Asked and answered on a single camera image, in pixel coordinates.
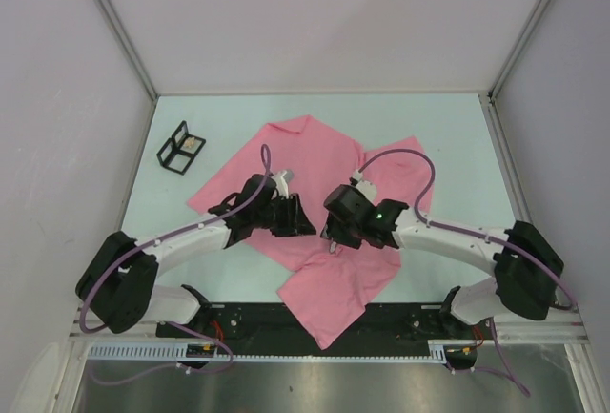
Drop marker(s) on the white slotted cable duct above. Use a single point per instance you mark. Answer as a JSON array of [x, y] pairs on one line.
[[185, 351]]

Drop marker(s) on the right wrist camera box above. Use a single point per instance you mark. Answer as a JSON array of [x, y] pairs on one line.
[[366, 187]]

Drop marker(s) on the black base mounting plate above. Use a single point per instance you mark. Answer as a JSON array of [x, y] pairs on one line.
[[272, 325]]

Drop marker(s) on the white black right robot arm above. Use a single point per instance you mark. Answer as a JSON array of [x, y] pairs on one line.
[[522, 269]]

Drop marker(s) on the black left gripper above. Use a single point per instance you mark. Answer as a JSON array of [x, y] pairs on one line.
[[295, 222]]

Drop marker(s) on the pink t-shirt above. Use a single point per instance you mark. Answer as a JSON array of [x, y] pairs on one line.
[[328, 290]]

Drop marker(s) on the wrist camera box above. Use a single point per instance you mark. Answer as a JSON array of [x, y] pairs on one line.
[[366, 187], [282, 180]]

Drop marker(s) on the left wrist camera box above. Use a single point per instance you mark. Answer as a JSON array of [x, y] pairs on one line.
[[282, 180]]

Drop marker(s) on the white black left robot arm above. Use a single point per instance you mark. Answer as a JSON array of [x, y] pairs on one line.
[[120, 286]]

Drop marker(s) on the black wire frame box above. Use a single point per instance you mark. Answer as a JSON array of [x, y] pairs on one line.
[[172, 157]]

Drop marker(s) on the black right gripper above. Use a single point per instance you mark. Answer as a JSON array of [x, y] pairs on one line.
[[332, 231]]

